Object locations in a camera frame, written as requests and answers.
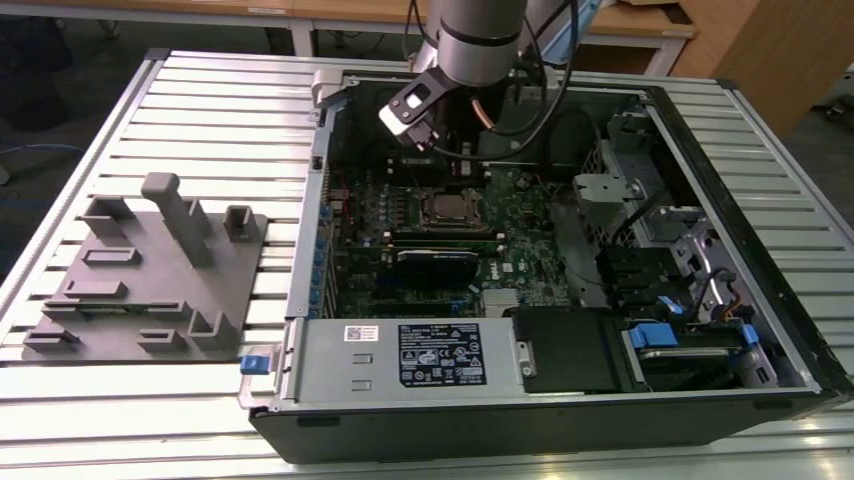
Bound black expansion slot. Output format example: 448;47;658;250
371;287;468;302
369;301;458;318

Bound CPU socket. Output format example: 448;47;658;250
413;185;495;235

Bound black RAM stick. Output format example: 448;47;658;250
391;227;500;241

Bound black graphics card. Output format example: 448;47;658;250
393;247;480;289

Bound metal socket cover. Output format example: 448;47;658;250
417;188;492;232

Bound black RAM slot bank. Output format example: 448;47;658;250
388;155;487;189

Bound gray plastic baffle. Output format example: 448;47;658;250
550;199;610;309

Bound wooden cabinet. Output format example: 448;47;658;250
679;0;854;139

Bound green motherboard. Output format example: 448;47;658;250
325;167;583;320

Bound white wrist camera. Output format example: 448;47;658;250
377;82;447;152

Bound blue floor cable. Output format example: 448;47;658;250
0;142;85;162

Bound hard disk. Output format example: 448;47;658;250
636;347;735;392

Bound gray chair base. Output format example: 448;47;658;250
810;69;854;122

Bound black disk wire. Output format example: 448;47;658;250
692;267;736;321

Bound gray case latch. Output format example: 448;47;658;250
311;69;349;109

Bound black rating label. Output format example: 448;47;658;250
397;323;490;387

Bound silver rear slot panel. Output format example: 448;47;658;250
284;114;336;321

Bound silver chassis bracket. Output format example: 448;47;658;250
632;204;743;322

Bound black looped case cable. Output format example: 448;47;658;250
547;108;599;169

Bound gray parts rack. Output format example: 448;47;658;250
20;172;269;364

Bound coloured wire bundle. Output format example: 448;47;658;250
714;294;743;322

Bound blue disk carrier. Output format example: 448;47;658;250
623;322;682;351

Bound wooden desk white legs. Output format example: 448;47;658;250
0;0;315;57
311;0;699;76

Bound black PC case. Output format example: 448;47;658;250
236;69;854;466

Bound silver chipset heat sink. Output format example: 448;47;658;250
480;288;523;317

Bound perforated metal drive cage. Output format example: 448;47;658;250
570;110;675;251

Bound black plastic block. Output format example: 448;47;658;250
595;247;686;309

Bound white barcode sticker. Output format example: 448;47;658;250
341;324;383;344

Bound silver power supply unit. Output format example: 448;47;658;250
279;317;528;404

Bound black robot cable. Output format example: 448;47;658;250
432;0;580;164

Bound black office chair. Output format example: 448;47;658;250
0;14;76;134

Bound silver CPU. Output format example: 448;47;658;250
431;194;479;220

